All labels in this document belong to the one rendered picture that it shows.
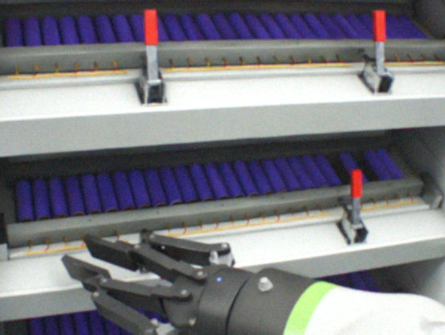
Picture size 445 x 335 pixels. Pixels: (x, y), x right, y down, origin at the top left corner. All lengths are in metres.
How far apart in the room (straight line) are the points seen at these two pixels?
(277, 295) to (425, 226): 0.42
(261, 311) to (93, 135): 0.25
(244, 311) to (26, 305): 0.30
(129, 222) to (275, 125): 0.21
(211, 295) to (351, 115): 0.29
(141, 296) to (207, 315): 0.09
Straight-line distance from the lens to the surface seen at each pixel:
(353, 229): 0.83
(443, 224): 0.93
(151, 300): 0.63
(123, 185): 0.82
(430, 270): 1.00
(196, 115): 0.67
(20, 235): 0.76
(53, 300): 0.75
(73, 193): 0.81
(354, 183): 0.83
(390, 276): 1.09
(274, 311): 0.52
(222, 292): 0.56
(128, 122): 0.66
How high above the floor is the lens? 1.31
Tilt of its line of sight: 25 degrees down
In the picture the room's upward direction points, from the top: 4 degrees clockwise
